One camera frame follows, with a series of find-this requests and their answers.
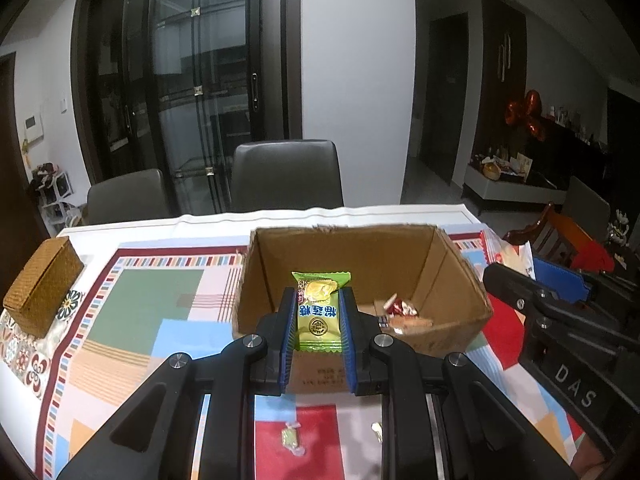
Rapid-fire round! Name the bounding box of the pale green candy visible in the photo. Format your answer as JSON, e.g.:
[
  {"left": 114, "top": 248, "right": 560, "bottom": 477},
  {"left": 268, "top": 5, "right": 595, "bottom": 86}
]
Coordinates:
[{"left": 281, "top": 422, "right": 306, "bottom": 457}]

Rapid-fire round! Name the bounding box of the red white snack packet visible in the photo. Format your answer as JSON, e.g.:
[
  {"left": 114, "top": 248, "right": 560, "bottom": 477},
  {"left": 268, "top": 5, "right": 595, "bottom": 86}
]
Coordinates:
[{"left": 383, "top": 294, "right": 418, "bottom": 316}]

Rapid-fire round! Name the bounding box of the green candy packet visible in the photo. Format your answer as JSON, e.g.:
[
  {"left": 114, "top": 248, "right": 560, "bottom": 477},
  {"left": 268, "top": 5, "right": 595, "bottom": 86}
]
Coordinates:
[{"left": 292, "top": 272, "right": 350, "bottom": 353}]

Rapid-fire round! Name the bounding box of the clear cheese cake packet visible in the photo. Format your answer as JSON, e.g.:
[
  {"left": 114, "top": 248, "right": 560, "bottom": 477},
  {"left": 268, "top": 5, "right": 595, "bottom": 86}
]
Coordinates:
[{"left": 480, "top": 229, "right": 536, "bottom": 280}]

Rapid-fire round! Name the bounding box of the gold foil packet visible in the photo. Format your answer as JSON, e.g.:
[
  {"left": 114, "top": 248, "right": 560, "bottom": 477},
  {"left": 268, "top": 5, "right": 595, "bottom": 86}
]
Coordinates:
[{"left": 371, "top": 422, "right": 383, "bottom": 443}]

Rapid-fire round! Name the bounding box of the gold biscuit bag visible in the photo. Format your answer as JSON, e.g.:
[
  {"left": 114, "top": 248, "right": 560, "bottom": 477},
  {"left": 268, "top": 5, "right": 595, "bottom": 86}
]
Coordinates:
[{"left": 376, "top": 304, "right": 434, "bottom": 335}]

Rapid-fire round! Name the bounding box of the person right hand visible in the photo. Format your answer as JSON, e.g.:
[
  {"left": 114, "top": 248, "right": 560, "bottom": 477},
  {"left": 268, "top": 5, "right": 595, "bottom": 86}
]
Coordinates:
[{"left": 570, "top": 440, "right": 614, "bottom": 479}]

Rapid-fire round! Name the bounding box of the red wooden chair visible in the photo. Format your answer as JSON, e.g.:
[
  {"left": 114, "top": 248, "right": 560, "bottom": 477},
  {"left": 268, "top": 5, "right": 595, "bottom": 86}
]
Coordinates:
[{"left": 503, "top": 203, "right": 615, "bottom": 273}]

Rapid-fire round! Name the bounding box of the brown cardboard box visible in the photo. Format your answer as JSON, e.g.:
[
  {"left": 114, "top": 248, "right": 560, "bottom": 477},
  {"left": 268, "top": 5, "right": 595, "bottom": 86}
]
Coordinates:
[{"left": 231, "top": 223, "right": 496, "bottom": 395}]

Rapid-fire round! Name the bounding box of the white low cabinet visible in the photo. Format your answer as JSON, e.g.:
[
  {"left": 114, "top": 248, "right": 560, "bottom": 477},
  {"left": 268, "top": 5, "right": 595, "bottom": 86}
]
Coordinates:
[{"left": 461, "top": 166, "right": 566, "bottom": 214}]

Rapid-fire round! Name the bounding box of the colourful patterned tablecloth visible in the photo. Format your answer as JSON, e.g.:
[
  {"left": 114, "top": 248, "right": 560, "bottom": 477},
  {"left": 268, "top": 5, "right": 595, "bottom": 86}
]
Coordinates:
[{"left": 1, "top": 205, "right": 582, "bottom": 479}]

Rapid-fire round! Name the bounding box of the red balloon decoration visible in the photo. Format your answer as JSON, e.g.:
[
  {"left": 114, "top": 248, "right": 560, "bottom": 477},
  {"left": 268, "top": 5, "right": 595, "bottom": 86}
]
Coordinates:
[{"left": 504, "top": 90, "right": 546, "bottom": 142}]

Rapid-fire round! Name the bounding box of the woven wicker tissue box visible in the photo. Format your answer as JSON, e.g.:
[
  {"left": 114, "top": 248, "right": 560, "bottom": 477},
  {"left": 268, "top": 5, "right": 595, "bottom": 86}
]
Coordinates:
[{"left": 3, "top": 236, "right": 84, "bottom": 338}]

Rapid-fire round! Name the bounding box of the grey dining chair left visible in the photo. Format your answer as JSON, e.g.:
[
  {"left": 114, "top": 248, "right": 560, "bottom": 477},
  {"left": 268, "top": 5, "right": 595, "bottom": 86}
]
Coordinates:
[{"left": 85, "top": 168, "right": 171, "bottom": 226}]

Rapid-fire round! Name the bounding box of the grey dining chair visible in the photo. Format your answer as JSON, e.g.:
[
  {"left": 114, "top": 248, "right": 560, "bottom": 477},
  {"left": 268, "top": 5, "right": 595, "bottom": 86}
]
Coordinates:
[
  {"left": 85, "top": 168, "right": 171, "bottom": 226},
  {"left": 231, "top": 139, "right": 344, "bottom": 212}
]

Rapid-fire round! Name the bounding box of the grey dining chair centre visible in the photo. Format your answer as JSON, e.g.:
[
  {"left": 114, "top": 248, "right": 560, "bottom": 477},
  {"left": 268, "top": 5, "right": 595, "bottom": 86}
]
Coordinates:
[{"left": 231, "top": 139, "right": 344, "bottom": 212}]

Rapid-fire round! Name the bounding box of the white shoe rack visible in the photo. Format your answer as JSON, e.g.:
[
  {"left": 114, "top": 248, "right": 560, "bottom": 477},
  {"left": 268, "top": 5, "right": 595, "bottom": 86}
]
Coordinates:
[{"left": 27, "top": 162, "right": 81, "bottom": 237}]

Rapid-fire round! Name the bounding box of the black glass sliding door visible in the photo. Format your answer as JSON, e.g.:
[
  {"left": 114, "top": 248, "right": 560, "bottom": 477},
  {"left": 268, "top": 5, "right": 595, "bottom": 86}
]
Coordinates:
[{"left": 70, "top": 0, "right": 295, "bottom": 214}]

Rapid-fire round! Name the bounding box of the white wall intercom panel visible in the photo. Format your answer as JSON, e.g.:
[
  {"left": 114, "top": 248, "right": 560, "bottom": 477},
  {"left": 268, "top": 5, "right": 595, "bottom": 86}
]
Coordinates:
[{"left": 24, "top": 114, "right": 44, "bottom": 144}]

